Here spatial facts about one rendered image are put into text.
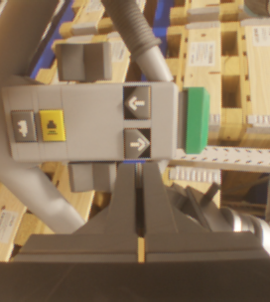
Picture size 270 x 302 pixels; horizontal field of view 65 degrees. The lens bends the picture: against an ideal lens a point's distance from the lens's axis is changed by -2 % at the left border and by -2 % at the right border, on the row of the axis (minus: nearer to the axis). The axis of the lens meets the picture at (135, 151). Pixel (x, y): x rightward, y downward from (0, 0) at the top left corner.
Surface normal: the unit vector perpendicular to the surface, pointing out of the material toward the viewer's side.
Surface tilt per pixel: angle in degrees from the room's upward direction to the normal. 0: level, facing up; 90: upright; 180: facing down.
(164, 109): 74
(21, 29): 69
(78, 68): 57
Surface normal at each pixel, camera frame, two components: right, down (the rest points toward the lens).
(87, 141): 0.00, 0.28
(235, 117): -0.22, -0.44
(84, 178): 0.29, 0.26
